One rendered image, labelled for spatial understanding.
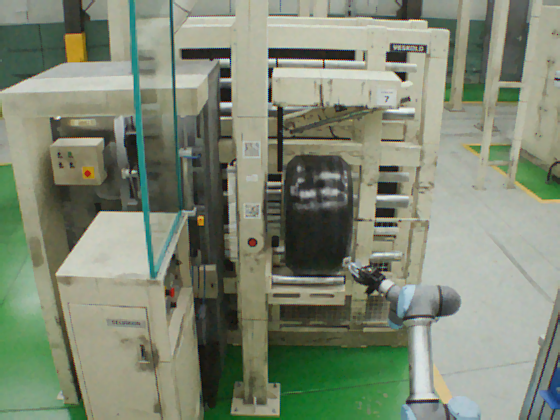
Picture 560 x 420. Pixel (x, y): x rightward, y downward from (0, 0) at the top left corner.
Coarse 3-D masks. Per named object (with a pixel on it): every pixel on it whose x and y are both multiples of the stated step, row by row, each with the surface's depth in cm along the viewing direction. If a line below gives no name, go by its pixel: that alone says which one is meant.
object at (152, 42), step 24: (144, 0) 165; (168, 0) 198; (144, 24) 167; (168, 24) 200; (144, 48) 168; (168, 48) 203; (144, 72) 170; (168, 72) 205; (144, 96) 172; (168, 96) 207; (144, 120) 173; (168, 120) 209; (144, 144) 174; (168, 144) 210; (144, 168) 173; (168, 168) 212; (144, 192) 176; (168, 192) 213; (144, 216) 180; (168, 216) 213; (168, 240) 213
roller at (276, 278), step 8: (272, 280) 261; (280, 280) 259; (288, 280) 259; (296, 280) 259; (304, 280) 259; (312, 280) 259; (320, 280) 259; (328, 280) 259; (336, 280) 259; (344, 280) 259
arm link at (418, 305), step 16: (416, 288) 192; (432, 288) 192; (400, 304) 194; (416, 304) 189; (432, 304) 189; (416, 320) 187; (432, 320) 188; (416, 336) 186; (416, 352) 184; (432, 352) 186; (416, 368) 182; (432, 368) 183; (416, 384) 180; (432, 384) 180; (416, 400) 177; (432, 400) 176; (416, 416) 174; (432, 416) 174
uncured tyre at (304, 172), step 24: (288, 168) 250; (312, 168) 244; (336, 168) 244; (288, 192) 241; (312, 192) 237; (336, 192) 237; (288, 216) 238; (312, 216) 235; (336, 216) 235; (288, 240) 241; (312, 240) 237; (336, 240) 237; (288, 264) 252; (312, 264) 245; (336, 264) 245
